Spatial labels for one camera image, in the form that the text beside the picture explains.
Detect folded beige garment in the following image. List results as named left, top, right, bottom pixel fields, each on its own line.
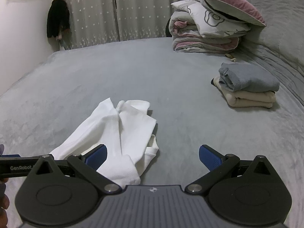
left=211, top=76, right=276, bottom=109

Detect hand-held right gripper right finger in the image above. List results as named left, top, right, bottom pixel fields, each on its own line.
left=185, top=144, right=279, bottom=194

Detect grey padded headboard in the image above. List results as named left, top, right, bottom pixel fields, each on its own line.
left=229, top=0, right=304, bottom=72

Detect black cloth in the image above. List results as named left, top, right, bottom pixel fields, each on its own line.
left=165, top=19, right=176, bottom=38

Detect folded grey sweater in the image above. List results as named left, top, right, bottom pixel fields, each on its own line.
left=218, top=62, right=280, bottom=92

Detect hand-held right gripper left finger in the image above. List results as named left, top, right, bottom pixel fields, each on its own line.
left=27, top=144, right=123, bottom=193

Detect folded floral quilt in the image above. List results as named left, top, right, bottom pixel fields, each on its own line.
left=171, top=0, right=252, bottom=38

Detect white printed t-shirt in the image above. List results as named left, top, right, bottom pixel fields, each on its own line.
left=49, top=97, right=159, bottom=187

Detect pink grey pillow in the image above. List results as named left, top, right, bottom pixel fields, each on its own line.
left=186, top=0, right=267, bottom=27

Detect person's left hand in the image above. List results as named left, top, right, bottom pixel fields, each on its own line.
left=0, top=178, right=10, bottom=228

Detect black hanging clothes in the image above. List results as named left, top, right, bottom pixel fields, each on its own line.
left=46, top=0, right=71, bottom=41

